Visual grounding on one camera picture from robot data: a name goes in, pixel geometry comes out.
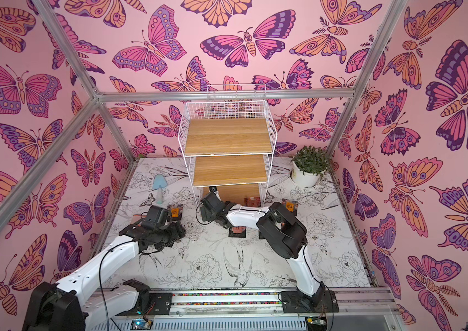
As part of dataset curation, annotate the orange jasmine tea bag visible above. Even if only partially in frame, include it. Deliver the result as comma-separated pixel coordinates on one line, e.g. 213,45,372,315
168,204,184,221
282,199,299,216

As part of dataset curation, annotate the bottom-shelf black tea bag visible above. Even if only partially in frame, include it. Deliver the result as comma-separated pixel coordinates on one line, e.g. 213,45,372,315
244,197,261,208
228,226,246,238

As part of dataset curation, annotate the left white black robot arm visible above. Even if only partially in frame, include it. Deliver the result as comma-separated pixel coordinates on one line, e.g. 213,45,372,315
22,206,186,330

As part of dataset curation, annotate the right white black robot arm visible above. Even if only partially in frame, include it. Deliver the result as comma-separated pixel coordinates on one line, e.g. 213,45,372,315
200,192,340,314

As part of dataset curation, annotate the bottom wooden shelf board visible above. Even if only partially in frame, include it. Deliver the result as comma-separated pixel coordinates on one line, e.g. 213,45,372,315
215,183,260,205

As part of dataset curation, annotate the wooden shelf board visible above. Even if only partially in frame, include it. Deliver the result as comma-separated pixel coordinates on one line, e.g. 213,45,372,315
192,154,268,187
215,183,260,205
184,118,272,156

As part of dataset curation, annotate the middle wooden shelf board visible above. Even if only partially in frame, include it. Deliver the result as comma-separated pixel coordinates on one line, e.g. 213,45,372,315
192,154,268,187

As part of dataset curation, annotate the top wooden shelf board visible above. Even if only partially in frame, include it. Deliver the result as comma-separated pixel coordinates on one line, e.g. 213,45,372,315
184,118,272,156

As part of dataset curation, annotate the green potted plant white pot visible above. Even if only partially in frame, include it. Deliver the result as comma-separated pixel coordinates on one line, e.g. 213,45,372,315
291,146,330,188

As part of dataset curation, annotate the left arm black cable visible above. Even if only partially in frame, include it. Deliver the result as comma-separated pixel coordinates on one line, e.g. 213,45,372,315
96,214,177,331

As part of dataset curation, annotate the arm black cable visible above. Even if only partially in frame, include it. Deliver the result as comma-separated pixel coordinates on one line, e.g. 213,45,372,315
194,188,336,331
96,214,177,331

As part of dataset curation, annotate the white wire shelf rack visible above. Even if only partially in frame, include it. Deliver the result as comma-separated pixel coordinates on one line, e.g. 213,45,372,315
177,88,277,204

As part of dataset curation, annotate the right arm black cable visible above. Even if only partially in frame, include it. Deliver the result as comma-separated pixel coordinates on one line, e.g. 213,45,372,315
194,188,336,331

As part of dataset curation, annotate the aluminium frame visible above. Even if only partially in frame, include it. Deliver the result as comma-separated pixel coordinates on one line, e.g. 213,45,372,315
0,0,409,270

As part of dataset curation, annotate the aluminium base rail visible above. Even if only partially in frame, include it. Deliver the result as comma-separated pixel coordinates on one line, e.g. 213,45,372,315
49,287,400,331

